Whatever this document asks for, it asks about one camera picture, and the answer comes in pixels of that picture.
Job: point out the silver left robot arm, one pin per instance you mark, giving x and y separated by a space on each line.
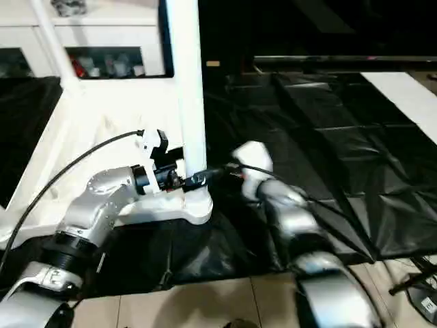
99 201

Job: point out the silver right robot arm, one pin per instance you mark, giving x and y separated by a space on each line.
297 218

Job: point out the black glossy mat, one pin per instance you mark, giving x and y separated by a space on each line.
324 136

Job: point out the small white jar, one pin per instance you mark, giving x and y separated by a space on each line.
138 70

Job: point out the small yellow label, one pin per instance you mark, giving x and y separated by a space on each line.
213 63

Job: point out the red white bottle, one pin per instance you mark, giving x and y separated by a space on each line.
78 68

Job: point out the dark brown round object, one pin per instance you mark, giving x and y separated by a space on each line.
242 324

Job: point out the black horizontal bar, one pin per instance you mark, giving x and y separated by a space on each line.
341 61

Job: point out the white glass-door cabinet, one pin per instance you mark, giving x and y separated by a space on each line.
109 30

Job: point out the black backdrop cloth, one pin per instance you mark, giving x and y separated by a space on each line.
324 27

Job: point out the white flat panel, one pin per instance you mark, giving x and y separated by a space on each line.
406 99

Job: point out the dark object on cabinet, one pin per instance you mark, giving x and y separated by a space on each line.
66 7

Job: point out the black object on floor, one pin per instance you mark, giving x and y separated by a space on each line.
413 282

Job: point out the dark round stand base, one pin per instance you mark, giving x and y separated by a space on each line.
425 300

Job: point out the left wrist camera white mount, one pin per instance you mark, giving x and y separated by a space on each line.
152 143

